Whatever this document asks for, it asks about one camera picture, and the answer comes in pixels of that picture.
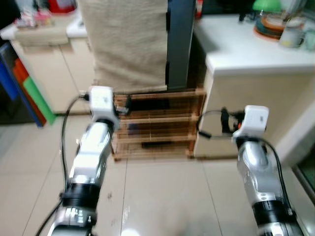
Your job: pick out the red kitchen appliance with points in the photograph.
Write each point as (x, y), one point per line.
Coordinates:
(61, 6)

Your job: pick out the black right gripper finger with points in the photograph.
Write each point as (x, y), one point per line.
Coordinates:
(225, 120)

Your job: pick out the pink lidded container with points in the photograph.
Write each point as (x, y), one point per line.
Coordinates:
(43, 17)

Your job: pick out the stack of plates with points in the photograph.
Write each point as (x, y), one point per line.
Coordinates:
(268, 29)

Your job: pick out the clear snack container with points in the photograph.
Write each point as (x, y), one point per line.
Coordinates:
(24, 20)

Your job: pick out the green cutting board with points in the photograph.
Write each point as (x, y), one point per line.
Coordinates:
(39, 101)

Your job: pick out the green plastic bowl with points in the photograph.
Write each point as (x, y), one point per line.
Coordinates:
(266, 6)

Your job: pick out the grey ceramic mug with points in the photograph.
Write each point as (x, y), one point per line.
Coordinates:
(291, 37)

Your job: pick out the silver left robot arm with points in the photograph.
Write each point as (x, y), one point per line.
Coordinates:
(88, 162)

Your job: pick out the white topped counter unit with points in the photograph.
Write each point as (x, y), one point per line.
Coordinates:
(246, 49)

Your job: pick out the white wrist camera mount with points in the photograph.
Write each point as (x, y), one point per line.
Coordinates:
(255, 120)
(102, 101)

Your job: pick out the orange cutting board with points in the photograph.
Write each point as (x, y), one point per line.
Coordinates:
(20, 71)

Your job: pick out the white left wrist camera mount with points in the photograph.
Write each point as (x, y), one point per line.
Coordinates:
(102, 101)

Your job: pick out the cream kitchen cabinet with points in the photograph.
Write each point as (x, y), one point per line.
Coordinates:
(54, 73)

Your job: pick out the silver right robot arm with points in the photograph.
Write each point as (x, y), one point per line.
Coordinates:
(256, 172)

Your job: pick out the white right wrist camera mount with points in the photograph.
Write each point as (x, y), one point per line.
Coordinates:
(255, 120)

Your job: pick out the blue cutting board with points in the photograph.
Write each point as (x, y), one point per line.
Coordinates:
(9, 73)

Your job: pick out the beige woven cloth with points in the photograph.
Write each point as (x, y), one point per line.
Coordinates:
(128, 44)

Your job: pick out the beige wooden board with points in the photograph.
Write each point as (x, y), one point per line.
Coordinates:
(42, 34)

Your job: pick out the pale green cup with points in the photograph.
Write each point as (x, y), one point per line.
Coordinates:
(310, 40)

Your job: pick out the wooden slatted rack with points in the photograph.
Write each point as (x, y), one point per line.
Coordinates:
(162, 119)

